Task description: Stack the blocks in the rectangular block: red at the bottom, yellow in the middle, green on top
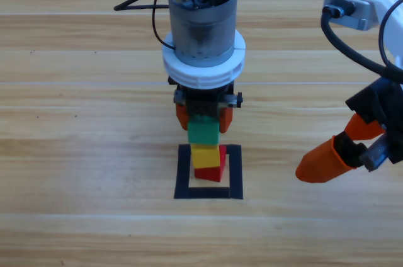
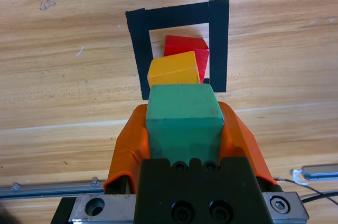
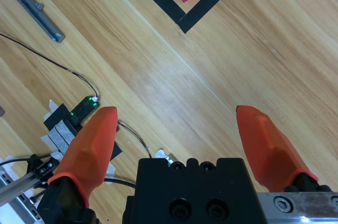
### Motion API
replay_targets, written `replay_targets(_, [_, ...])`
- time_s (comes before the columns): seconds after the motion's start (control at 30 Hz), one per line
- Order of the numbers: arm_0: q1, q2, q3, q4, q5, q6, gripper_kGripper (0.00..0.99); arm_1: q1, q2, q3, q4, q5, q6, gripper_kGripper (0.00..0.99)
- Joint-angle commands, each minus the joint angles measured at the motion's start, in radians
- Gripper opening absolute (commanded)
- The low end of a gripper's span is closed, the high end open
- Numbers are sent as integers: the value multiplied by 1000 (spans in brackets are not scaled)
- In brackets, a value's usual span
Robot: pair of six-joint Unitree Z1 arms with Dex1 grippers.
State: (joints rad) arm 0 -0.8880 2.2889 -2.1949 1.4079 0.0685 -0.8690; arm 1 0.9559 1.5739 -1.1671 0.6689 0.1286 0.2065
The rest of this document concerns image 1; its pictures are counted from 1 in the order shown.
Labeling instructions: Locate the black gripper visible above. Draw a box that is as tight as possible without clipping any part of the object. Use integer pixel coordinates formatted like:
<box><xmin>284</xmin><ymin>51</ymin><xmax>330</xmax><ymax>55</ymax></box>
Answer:
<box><xmin>167</xmin><ymin>76</ymin><xmax>244</xmax><ymax>134</ymax></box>
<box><xmin>295</xmin><ymin>76</ymin><xmax>403</xmax><ymax>184</ymax></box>

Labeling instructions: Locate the green wooden block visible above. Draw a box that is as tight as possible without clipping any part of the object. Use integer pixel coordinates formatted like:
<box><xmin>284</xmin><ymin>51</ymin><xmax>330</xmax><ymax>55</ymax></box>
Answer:
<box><xmin>187</xmin><ymin>115</ymin><xmax>220</xmax><ymax>146</ymax></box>

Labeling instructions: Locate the yellow wooden block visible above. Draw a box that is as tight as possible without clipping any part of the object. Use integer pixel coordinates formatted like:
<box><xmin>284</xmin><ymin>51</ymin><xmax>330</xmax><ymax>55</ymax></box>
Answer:
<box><xmin>190</xmin><ymin>144</ymin><xmax>220</xmax><ymax>169</ymax></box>

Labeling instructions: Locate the red wooden block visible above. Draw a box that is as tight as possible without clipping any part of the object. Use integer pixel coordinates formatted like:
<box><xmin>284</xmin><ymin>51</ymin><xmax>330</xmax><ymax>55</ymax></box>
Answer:
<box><xmin>193</xmin><ymin>144</ymin><xmax>228</xmax><ymax>183</ymax></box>

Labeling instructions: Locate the black tape square outline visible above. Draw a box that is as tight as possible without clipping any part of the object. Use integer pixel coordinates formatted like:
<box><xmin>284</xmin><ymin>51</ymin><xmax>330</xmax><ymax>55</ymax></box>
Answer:
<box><xmin>173</xmin><ymin>143</ymin><xmax>244</xmax><ymax>201</ymax></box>

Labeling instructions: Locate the thick black camera cable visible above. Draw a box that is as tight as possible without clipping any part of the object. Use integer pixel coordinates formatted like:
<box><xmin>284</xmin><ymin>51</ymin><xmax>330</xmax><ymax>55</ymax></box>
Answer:
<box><xmin>320</xmin><ymin>4</ymin><xmax>403</xmax><ymax>84</ymax></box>

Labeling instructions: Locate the thin black arm wire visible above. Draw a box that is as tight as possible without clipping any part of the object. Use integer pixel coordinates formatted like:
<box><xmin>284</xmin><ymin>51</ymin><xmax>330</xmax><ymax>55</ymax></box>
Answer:
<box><xmin>152</xmin><ymin>0</ymin><xmax>177</xmax><ymax>50</ymax></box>
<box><xmin>378</xmin><ymin>0</ymin><xmax>403</xmax><ymax>74</ymax></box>

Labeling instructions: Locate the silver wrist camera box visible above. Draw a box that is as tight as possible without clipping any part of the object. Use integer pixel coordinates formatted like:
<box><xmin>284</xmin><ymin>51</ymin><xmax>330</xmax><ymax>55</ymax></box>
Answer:
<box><xmin>323</xmin><ymin>0</ymin><xmax>380</xmax><ymax>31</ymax></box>

